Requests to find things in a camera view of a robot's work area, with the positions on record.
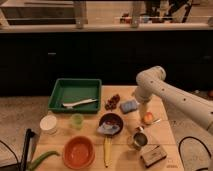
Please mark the dark red bowl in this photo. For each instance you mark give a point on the dark red bowl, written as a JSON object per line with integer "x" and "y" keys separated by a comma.
{"x": 112, "y": 118}

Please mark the white round container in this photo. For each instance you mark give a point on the white round container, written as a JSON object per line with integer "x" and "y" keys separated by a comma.
{"x": 48, "y": 124}

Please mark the blue cloth in bowl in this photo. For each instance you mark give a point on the blue cloth in bowl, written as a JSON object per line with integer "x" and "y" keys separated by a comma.
{"x": 107, "y": 129}

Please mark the green plastic tray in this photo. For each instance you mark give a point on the green plastic tray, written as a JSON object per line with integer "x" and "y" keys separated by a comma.
{"x": 71, "y": 90}

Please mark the yellow banana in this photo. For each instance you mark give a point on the yellow banana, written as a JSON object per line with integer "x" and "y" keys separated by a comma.
{"x": 107, "y": 151}

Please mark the black stand post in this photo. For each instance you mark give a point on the black stand post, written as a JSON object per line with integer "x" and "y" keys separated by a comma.
{"x": 29, "y": 135}

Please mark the metal measuring cup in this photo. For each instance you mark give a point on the metal measuring cup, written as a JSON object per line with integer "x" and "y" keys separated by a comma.
{"x": 137, "y": 139}

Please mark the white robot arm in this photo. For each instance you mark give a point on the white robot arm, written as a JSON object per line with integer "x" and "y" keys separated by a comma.
{"x": 152, "y": 81}

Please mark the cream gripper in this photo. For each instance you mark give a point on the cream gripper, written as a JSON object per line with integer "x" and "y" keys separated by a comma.
{"x": 143, "y": 109}

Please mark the red apple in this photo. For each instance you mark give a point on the red apple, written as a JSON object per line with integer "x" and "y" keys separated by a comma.
{"x": 148, "y": 118}

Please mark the white plastic utensil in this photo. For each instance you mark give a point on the white plastic utensil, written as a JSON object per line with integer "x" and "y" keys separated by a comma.
{"x": 85, "y": 101}

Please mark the brown wooden block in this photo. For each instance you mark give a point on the brown wooden block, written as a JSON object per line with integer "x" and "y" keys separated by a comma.
{"x": 152, "y": 155}

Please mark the orange red bowl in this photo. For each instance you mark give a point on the orange red bowl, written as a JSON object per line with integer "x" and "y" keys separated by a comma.
{"x": 78, "y": 153}

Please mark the green plastic cup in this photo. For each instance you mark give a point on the green plastic cup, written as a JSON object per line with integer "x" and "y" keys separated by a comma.
{"x": 77, "y": 121}

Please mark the blue sponge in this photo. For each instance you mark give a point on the blue sponge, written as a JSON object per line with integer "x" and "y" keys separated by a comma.
{"x": 128, "y": 106}

